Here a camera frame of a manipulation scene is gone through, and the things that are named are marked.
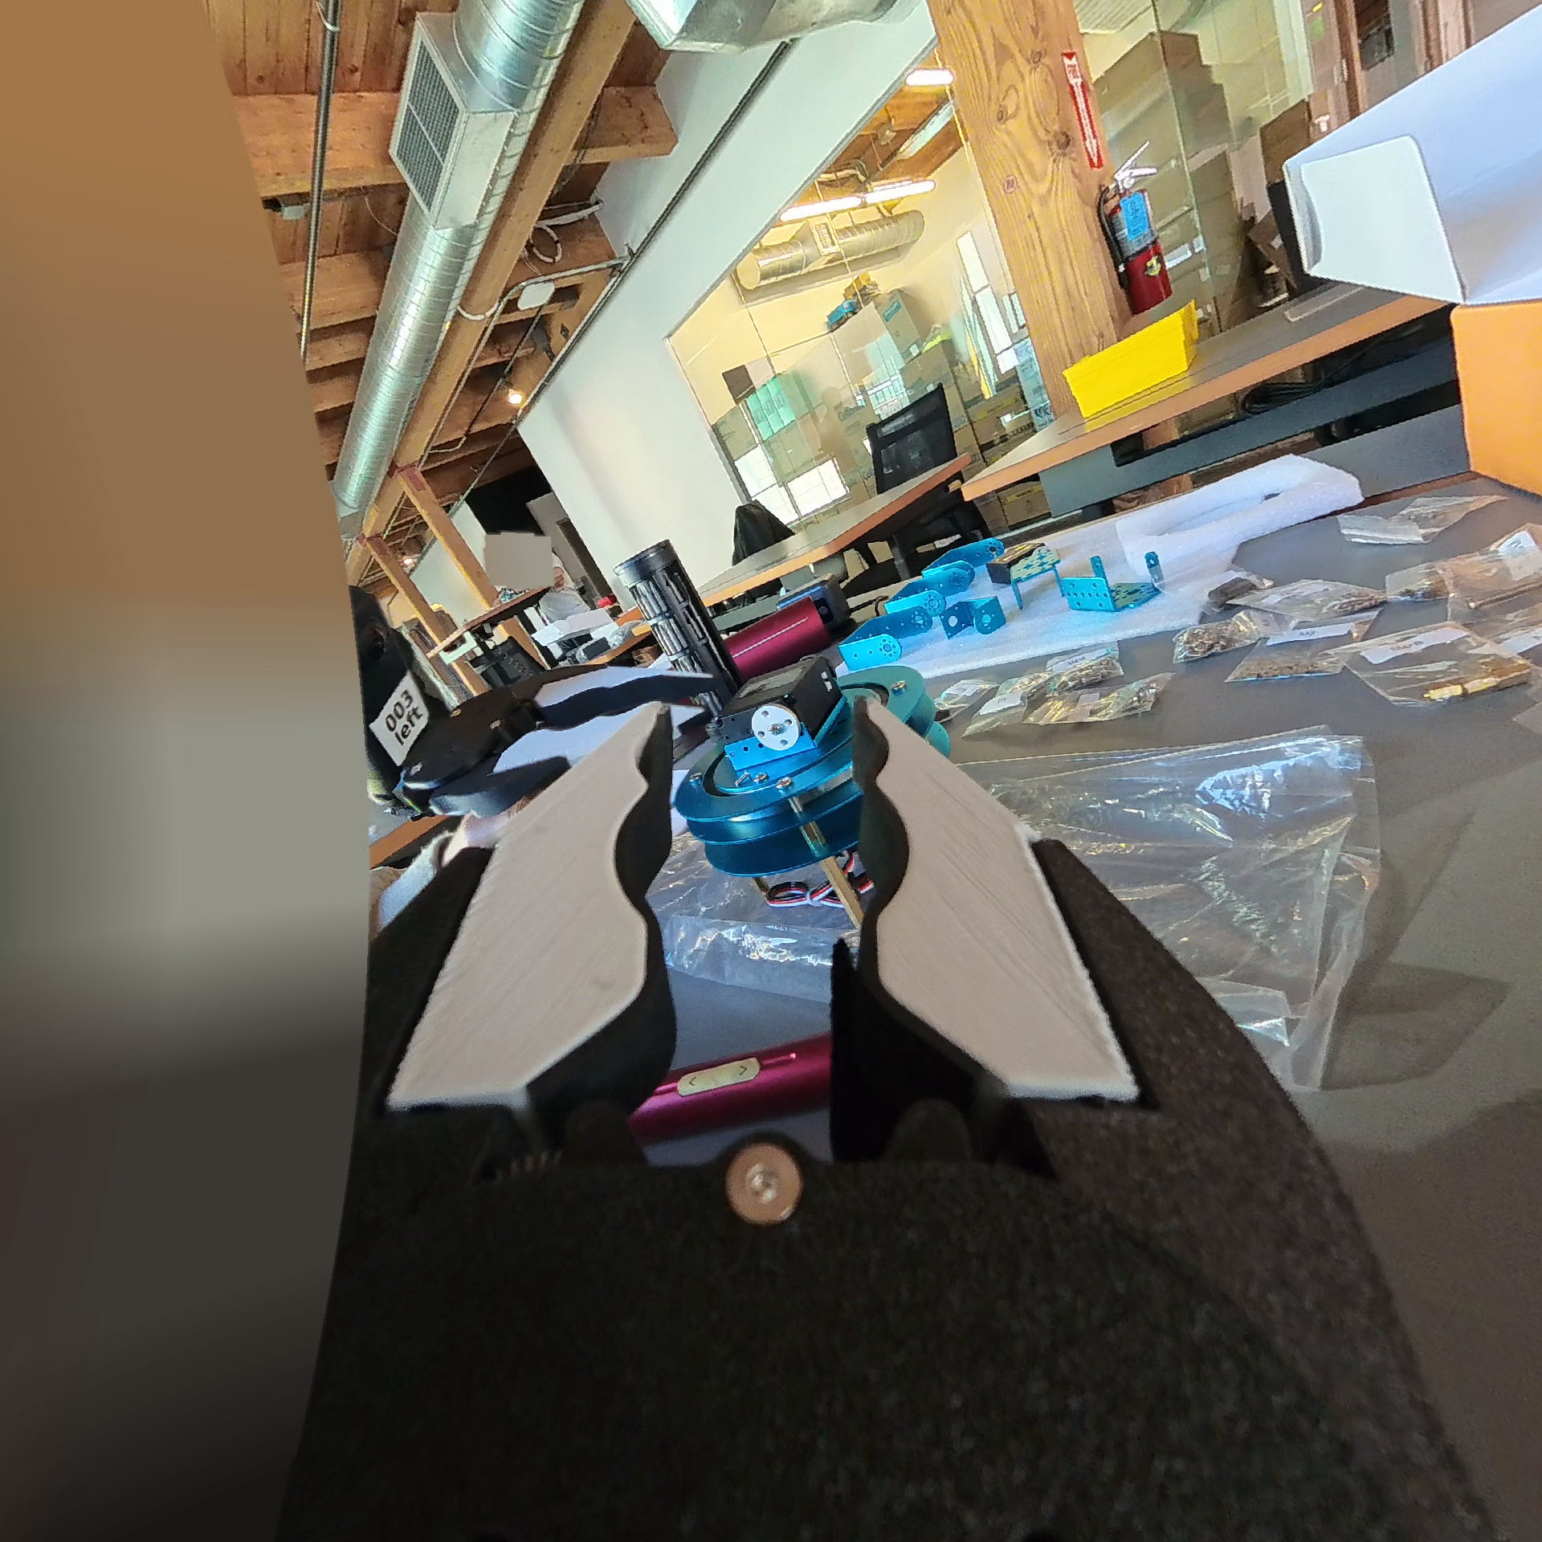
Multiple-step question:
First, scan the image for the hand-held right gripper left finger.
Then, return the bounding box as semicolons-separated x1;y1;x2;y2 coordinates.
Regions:
385;700;679;1126

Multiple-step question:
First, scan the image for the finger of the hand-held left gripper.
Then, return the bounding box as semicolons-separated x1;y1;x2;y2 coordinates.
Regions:
530;666;717;724
488;715;657;792

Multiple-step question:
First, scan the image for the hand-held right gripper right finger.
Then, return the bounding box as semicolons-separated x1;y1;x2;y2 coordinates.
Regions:
827;699;1143;1159

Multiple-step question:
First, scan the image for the black servo motor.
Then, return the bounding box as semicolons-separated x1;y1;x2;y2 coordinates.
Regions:
710;654;844;772

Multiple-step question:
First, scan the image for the blue round robot arm base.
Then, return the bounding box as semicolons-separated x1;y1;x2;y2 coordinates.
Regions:
671;667;952;880

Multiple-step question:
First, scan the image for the grey desk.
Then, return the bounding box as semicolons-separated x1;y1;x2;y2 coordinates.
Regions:
367;475;1542;1542

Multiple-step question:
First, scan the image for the black mesh cylinder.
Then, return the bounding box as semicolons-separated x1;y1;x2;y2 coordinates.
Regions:
611;539;739;711

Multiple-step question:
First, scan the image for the clear plastic bag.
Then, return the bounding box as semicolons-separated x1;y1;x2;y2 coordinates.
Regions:
655;722;1380;1091

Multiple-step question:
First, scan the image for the maroon metal cylinder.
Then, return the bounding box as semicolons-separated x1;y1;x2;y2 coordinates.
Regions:
719;587;849;678

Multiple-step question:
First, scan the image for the red pen screwdriver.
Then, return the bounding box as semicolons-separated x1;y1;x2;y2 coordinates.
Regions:
625;1033;835;1148

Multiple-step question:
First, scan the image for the white foam sheet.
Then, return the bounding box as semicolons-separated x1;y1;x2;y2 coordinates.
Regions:
831;498;1266;680

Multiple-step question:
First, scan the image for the black office chair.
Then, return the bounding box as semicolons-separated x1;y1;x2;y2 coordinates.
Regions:
864;383;965;497

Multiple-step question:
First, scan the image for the pile of small screw bags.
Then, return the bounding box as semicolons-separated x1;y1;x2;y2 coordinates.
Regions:
939;491;1542;739

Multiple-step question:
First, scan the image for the yellow plastic bin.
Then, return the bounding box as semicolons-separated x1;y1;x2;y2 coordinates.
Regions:
1059;300;1202;418

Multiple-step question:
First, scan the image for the wooden pillar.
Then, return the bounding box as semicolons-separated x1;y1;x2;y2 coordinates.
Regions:
930;0;1136;363

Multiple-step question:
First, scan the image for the red fire extinguisher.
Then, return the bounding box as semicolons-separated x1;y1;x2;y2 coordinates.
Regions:
1094;168;1172;317

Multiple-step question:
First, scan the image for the orange cardboard box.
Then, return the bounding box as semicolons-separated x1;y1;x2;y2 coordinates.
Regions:
1279;0;1542;497

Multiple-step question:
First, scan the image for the striped servo cable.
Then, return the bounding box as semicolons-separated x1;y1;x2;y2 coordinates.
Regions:
758;866;871;932

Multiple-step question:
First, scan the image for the long perforated blue bracket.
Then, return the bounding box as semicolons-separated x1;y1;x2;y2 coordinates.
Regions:
1059;552;1163;618

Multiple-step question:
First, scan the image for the wide perforated blue bracket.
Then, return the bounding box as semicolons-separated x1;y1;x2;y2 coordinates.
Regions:
987;541;1060;609

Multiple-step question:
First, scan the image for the silver spiral air duct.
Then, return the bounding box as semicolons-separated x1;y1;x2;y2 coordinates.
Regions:
330;0;627;519

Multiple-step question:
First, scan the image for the white foam frame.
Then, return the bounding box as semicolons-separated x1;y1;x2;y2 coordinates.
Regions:
1114;451;1365;557

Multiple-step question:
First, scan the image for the silver smooth air duct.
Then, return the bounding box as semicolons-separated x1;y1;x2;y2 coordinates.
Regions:
625;0;923;51

